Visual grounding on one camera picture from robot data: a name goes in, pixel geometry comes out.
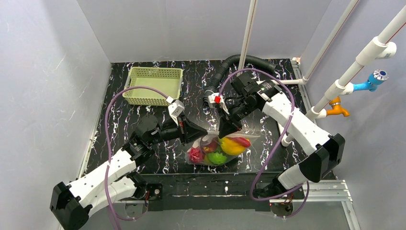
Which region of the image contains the red fake chili pepper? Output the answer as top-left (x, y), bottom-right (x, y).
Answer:
top-left (229, 137), bottom-right (251, 148)

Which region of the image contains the clear zip top bag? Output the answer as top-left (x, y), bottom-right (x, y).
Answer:
top-left (185, 131), bottom-right (259, 166)

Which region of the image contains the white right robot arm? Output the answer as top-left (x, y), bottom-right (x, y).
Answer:
top-left (214, 78), bottom-right (345, 201)

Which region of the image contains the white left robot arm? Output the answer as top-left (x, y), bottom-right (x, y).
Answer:
top-left (50, 114), bottom-right (208, 230)

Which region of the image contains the yellow fake banana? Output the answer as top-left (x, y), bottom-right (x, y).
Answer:
top-left (219, 137), bottom-right (247, 156)

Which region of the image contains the green fake pepper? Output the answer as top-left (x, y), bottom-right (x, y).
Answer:
top-left (207, 152), bottom-right (227, 165)

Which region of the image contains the green plastic basket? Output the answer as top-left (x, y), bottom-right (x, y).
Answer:
top-left (123, 67), bottom-right (183, 106)

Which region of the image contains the orange tap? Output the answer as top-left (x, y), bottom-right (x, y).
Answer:
top-left (326, 96), bottom-right (350, 117)

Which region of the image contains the blue tap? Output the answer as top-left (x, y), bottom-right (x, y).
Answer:
top-left (353, 69), bottom-right (389, 92)

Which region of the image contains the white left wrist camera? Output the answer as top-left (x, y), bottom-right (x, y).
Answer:
top-left (166, 96), bottom-right (185, 126)

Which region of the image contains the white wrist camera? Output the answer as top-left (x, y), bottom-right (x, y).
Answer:
top-left (166, 96), bottom-right (185, 126)
top-left (208, 92), bottom-right (229, 115)

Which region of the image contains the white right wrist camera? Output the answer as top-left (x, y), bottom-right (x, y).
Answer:
top-left (208, 92), bottom-right (229, 115)

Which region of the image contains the black corrugated hose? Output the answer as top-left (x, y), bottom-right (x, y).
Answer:
top-left (203, 54), bottom-right (277, 109)

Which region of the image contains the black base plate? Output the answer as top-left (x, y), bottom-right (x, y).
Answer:
top-left (142, 173), bottom-right (271, 211)

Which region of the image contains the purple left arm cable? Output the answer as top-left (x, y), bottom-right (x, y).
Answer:
top-left (104, 85), bottom-right (173, 230)

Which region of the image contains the aluminium frame rail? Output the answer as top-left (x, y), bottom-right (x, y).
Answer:
top-left (59, 179), bottom-right (361, 230)

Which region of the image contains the white PVC pipe frame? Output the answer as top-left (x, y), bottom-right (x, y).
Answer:
top-left (237, 0), bottom-right (406, 147)

